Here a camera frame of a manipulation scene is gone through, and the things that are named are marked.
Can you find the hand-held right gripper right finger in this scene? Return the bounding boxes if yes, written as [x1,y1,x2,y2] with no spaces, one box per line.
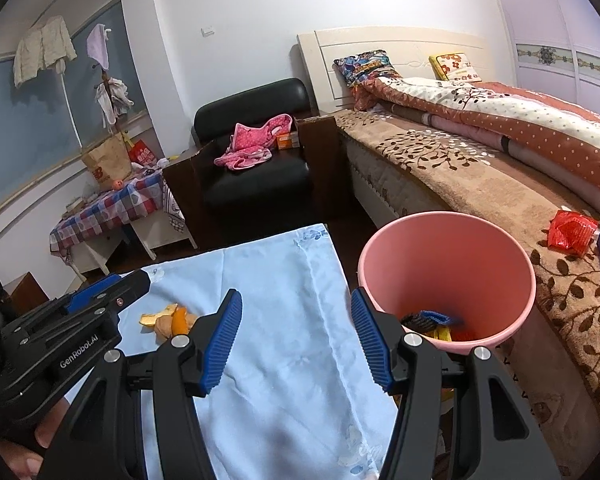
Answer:
[350,287,563,480]

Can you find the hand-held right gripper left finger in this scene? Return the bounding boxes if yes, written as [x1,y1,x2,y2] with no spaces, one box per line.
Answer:
[36,289,243,480]

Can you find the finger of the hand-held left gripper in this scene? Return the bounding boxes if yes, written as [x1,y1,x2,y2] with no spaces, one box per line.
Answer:
[15,269,152,356]
[0,274,131,343]

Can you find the black foam net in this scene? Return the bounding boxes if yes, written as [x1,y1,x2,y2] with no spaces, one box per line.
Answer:
[402,312,436,333]

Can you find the orange peel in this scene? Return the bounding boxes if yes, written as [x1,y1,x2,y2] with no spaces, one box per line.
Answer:
[140,304,201,352]

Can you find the blue foam net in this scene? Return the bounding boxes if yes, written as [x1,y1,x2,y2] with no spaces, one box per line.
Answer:
[420,310,462,328]

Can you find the pink plastic bucket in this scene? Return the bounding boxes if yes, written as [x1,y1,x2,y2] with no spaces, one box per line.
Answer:
[357,212,537,356]

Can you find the person's left hand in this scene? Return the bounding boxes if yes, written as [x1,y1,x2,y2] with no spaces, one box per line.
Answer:
[0,399,73,480]

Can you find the white side table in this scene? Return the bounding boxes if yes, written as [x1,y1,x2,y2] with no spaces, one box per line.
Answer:
[67,210,198,281]

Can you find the brown wooden board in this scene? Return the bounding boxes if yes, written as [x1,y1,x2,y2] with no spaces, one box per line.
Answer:
[2,272,51,316]

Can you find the light blue floral tablecloth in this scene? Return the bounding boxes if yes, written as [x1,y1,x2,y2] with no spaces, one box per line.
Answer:
[62,223,401,480]

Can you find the checked tablecloth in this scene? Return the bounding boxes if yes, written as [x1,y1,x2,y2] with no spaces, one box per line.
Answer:
[50,170,168,256]

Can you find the patterned white cloth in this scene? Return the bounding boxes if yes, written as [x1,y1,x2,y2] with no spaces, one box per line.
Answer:
[162,195,187,233]

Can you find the brown paper bag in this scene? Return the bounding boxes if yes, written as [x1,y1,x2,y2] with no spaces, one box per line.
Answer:
[81,132,132,191]

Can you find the red gift bag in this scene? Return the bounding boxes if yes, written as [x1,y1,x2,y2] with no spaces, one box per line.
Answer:
[128,140,153,166]

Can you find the quilted mattress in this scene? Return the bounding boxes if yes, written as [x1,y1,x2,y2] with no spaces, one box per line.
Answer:
[345,140,461,231]

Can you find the black leather armchair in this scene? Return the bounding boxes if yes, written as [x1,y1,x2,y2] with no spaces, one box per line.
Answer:
[162,78,353,241]

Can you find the white pole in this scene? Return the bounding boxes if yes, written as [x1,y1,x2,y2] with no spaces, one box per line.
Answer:
[56,62,83,148]

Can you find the pink polka dot garment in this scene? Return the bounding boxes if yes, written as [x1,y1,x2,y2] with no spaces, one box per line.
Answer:
[214,114,293,171]

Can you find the brown leaf-pattern blanket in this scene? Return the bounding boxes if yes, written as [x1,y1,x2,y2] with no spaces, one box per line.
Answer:
[335,110,600,441]

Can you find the white hanging clothes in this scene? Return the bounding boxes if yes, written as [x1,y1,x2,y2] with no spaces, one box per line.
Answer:
[95,77,135,123]

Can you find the red plastic packet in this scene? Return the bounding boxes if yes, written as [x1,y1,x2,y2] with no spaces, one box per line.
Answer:
[547,209,600,260]

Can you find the lilac hanging towel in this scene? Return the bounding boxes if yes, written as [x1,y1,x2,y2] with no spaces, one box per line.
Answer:
[86,24,112,70]

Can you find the cream hanging jacket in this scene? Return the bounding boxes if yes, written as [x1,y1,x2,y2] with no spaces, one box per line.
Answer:
[14,16,77,87]

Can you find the polka dot floral quilt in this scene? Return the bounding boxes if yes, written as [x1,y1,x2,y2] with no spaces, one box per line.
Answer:
[352,77,600,206]

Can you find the cream bed headboard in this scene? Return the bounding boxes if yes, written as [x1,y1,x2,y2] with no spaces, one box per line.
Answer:
[297,26,516,113]

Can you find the colourful printed pillow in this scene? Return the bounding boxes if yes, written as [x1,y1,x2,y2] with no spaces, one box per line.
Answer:
[333,50,406,88]

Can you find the yellow floral pillow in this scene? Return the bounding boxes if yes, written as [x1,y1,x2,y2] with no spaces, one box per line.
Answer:
[428,52,483,82]

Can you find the lilac wardrobe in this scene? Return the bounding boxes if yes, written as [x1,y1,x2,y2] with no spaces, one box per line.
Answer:
[487,0,600,96]

